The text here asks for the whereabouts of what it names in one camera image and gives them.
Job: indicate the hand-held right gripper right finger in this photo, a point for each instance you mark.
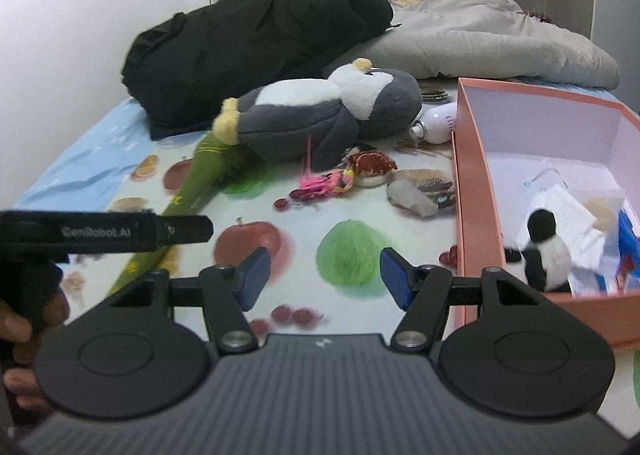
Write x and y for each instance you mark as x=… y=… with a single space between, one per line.
x=395 y=277

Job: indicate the panda plush toy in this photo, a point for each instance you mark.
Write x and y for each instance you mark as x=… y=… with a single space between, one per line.
x=552 y=255

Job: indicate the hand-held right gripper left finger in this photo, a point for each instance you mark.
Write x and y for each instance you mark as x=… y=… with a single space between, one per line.
x=255 y=275

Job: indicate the fruit print mat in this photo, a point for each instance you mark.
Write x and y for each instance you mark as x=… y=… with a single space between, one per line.
x=345 y=255

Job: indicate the blue packet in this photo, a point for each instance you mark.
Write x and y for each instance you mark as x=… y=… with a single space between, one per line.
x=630 y=235

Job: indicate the grey quilt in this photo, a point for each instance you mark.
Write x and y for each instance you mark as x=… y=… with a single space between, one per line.
x=490 y=35

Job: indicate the grey penguin plush toy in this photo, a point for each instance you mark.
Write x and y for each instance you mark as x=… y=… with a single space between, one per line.
x=300 y=120

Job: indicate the clear packet with round pastry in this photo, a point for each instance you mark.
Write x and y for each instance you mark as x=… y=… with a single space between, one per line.
x=600 y=210

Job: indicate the clear plastic wrapped packet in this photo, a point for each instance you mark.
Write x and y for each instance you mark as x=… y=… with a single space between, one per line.
x=412 y=197

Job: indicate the long green plush toy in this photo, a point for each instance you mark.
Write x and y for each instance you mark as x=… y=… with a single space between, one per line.
x=200 y=170

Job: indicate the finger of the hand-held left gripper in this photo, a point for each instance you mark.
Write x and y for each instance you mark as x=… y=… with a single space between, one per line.
x=192 y=230

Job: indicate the small brown striped object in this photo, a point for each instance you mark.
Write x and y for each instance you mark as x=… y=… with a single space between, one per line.
x=537 y=16

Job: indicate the blue face mask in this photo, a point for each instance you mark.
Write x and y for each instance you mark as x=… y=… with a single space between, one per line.
x=534 y=186

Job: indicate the black jacket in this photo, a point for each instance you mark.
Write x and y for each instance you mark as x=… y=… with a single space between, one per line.
x=250 y=45

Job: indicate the person's left hand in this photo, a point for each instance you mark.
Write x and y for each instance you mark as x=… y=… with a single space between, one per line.
x=15 y=327

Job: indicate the light blue bed sheet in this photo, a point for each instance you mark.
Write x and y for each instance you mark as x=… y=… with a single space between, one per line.
x=90 y=155

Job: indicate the white plastic bottle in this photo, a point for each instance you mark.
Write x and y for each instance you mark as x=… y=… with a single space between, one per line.
x=437 y=122

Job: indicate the white tissue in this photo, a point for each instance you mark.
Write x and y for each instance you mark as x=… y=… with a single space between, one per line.
x=565 y=207

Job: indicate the pink cardboard box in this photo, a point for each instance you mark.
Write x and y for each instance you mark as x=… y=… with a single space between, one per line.
x=470 y=215

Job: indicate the pink feather bird toy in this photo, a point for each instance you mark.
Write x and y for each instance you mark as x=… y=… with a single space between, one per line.
x=325 y=182

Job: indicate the dark red snack packet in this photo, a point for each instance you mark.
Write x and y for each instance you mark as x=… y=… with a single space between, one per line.
x=372 y=165

